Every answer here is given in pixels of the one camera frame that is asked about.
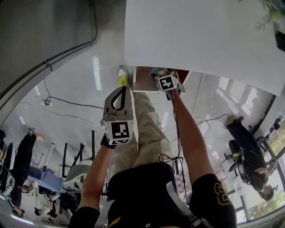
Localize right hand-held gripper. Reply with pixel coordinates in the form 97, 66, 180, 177
151, 69, 180, 92

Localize black floor cable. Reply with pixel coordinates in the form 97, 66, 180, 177
43, 77, 106, 110

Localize white plastic chair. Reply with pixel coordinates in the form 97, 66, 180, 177
63, 155, 95, 187

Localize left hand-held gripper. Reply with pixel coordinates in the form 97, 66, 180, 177
99, 86, 136, 146

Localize black office chair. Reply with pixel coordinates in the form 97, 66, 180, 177
223, 139, 247, 179

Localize person's dark navy shirt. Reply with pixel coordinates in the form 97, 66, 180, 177
68, 162, 238, 228

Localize white desk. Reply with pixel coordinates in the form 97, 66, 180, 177
123, 0, 285, 97

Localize person's left forearm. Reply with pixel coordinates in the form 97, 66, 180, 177
78, 142, 114, 216

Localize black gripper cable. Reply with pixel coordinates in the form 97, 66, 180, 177
158, 90, 187, 202

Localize blue cloth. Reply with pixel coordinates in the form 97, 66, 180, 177
28, 167, 65, 192

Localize green plant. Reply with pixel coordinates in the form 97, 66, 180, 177
238, 0, 285, 31

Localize black pen holder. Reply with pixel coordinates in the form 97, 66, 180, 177
274, 30, 285, 51

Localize white wooden drawer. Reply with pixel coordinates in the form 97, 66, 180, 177
132, 66, 191, 94

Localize person's khaki trousers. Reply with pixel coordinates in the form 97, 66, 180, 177
110, 91, 174, 172

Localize grey metal cabinet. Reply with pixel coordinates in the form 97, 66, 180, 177
0, 0, 99, 105

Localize person's white yellow shoe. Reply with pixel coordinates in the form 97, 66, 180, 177
116, 65, 130, 89

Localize person's right forearm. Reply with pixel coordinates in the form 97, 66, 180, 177
172, 89, 216, 191

